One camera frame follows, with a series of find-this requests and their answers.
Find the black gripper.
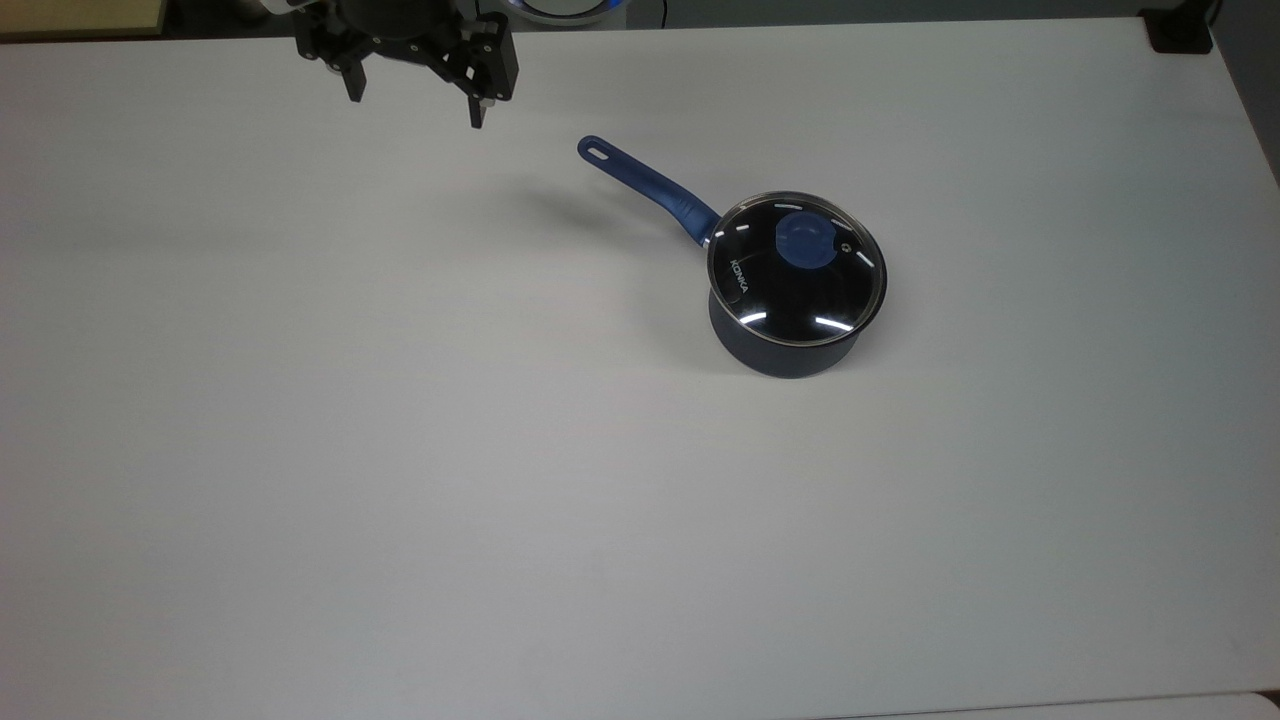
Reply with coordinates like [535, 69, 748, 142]
[293, 0, 520, 130]

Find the black table clamp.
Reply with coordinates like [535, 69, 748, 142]
[1138, 0, 1219, 55]

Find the glass lid with blue knob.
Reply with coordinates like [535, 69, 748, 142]
[706, 191, 888, 347]

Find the wooden board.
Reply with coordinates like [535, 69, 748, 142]
[0, 0, 168, 38]

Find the dark saucepan with blue handle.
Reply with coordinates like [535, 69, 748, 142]
[577, 135, 881, 381]

